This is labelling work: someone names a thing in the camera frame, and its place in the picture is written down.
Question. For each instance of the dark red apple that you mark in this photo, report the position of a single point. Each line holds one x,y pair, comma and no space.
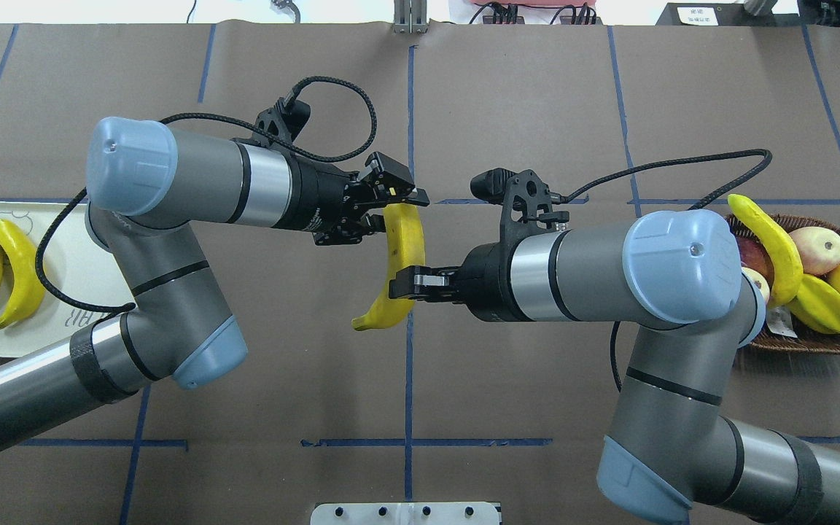
753,255

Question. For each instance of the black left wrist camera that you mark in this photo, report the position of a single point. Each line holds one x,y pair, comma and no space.
279,126

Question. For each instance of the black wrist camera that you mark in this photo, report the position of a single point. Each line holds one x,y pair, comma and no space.
526,202
279,126

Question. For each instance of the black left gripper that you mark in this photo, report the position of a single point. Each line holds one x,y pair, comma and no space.
316,195

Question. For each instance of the yellow banana remaining in basket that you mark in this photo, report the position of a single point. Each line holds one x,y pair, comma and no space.
784,256

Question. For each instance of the yellow star fruit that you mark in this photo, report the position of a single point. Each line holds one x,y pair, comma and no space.
817,305

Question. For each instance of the aluminium frame post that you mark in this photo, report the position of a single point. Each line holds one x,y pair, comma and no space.
410,17

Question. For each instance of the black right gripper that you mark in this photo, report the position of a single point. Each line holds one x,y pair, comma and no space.
488,281

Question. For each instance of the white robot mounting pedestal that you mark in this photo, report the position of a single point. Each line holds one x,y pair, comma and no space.
407,513

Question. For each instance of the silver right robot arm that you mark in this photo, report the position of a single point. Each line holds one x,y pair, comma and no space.
677,275

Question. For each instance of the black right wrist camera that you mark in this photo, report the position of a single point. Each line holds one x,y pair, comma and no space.
526,202

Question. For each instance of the pale apple under bananas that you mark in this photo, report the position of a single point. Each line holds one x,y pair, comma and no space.
759,282

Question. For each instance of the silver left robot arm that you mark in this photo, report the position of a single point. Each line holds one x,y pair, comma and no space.
147,182

